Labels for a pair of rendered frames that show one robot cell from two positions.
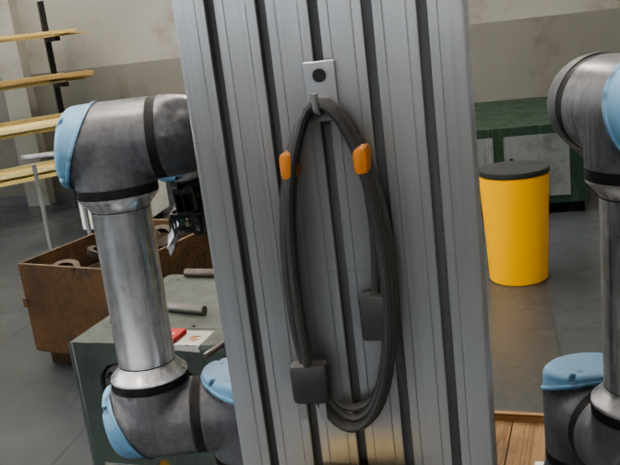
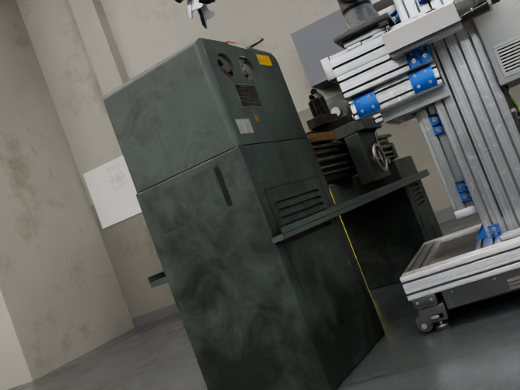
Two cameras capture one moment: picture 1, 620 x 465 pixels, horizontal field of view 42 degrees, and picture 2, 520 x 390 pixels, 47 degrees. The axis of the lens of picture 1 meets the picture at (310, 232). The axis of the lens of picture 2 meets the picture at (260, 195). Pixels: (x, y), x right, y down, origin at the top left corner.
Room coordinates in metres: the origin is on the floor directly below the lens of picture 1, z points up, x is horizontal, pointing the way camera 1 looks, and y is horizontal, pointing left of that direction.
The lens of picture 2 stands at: (1.41, 2.54, 0.58)
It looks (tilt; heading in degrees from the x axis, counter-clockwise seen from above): 3 degrees up; 278
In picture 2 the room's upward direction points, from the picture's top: 21 degrees counter-clockwise
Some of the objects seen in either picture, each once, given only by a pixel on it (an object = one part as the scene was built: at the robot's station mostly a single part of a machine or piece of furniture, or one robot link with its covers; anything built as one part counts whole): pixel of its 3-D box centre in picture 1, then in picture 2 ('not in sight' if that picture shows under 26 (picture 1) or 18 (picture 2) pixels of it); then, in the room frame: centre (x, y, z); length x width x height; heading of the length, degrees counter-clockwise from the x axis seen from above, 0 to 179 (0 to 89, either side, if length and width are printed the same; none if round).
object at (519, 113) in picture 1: (470, 155); not in sight; (7.79, -1.65, 0.40); 2.00 x 1.90 x 0.79; 77
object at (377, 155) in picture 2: not in sight; (371, 155); (1.24, -0.69, 0.73); 0.27 x 0.12 x 0.27; 69
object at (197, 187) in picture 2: not in sight; (307, 169); (1.56, -0.50, 0.77); 2.10 x 0.34 x 0.18; 69
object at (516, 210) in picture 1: (516, 222); not in sight; (5.24, -1.39, 0.38); 0.47 x 0.47 x 0.77
